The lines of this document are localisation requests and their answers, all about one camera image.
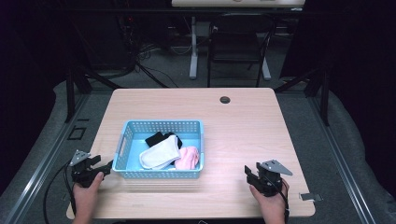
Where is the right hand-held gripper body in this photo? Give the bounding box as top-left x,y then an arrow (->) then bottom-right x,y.
252,159 -> 294,198

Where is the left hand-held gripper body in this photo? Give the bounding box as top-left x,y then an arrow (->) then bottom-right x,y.
68,149 -> 106,189

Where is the blue plastic basket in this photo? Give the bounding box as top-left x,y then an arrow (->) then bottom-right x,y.
111,119 -> 205,180

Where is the person's right hand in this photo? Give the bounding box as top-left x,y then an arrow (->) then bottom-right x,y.
248,178 -> 290,217

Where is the person's left hand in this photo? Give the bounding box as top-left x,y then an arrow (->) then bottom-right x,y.
72,172 -> 106,213

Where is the white sock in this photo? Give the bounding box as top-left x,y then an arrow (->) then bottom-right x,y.
138,134 -> 182,171

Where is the black sock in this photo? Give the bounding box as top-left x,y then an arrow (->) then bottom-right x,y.
145,132 -> 183,149

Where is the pink sock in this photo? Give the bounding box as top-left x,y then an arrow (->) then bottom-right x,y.
174,146 -> 201,171

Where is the black metal stand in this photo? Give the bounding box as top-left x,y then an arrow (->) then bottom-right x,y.
64,63 -> 123,124
274,64 -> 332,127

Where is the dark curtain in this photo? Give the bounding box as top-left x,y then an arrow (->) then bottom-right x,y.
0,0 -> 78,194
279,0 -> 396,200

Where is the black folding chair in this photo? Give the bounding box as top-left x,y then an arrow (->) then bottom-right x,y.
206,12 -> 278,89

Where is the white background desk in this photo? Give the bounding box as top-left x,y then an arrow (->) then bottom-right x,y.
171,0 -> 306,81

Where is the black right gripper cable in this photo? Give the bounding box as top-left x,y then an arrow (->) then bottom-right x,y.
270,175 -> 290,224

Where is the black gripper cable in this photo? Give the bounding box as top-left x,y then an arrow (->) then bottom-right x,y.
270,175 -> 290,224
43,160 -> 78,224

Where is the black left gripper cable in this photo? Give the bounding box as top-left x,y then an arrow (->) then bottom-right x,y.
43,160 -> 78,224

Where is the aluminium floor rail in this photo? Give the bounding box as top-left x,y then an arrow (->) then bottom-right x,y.
307,92 -> 378,224
0,92 -> 92,224

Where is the small metal bracket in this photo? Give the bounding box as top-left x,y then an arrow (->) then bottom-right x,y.
299,192 -> 324,202

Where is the bundle of floor cables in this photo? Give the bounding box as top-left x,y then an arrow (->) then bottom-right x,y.
118,15 -> 195,90

